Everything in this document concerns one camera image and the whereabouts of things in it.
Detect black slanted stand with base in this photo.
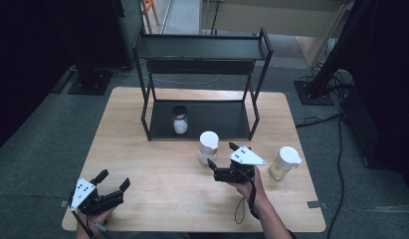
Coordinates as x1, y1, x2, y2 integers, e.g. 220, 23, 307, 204
293, 0, 372, 107

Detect person's right hand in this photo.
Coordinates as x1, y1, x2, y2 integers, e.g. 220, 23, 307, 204
229, 164, 264, 204

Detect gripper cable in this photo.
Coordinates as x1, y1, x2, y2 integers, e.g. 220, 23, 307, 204
233, 165, 262, 225
70, 195, 114, 239

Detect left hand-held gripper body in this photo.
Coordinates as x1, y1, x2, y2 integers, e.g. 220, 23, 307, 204
69, 177, 125, 217

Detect black equipment box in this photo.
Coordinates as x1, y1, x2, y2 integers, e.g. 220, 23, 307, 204
340, 84, 409, 187

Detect beige cabinet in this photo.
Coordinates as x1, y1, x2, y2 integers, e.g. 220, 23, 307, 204
199, 0, 355, 69

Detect black floor cable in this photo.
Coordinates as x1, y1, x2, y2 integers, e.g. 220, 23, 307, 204
295, 112, 346, 239

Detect orange wooden stool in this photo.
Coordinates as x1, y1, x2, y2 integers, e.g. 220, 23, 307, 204
139, 0, 161, 35

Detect white-capped bottle with yellow contents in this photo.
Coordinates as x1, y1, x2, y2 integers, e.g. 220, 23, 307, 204
269, 145, 303, 181

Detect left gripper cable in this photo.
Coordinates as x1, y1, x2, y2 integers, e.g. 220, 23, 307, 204
70, 195, 114, 239

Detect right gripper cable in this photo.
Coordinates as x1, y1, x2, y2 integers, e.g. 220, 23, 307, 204
233, 165, 262, 225

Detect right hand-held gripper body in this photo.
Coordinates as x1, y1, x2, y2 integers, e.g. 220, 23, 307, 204
213, 144, 269, 184

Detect white-capped bottle with white powder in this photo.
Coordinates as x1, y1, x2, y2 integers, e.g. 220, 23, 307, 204
197, 129, 221, 166

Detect black stand with square base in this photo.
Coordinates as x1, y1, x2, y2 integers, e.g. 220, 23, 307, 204
67, 49, 114, 97

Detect person's left hand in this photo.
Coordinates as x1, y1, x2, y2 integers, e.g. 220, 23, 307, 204
76, 205, 117, 239

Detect black metal two-tier shelf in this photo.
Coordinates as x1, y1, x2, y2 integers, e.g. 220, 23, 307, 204
131, 27, 275, 142

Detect glass jar with black lid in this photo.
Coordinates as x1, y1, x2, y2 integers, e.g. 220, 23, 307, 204
171, 105, 189, 135

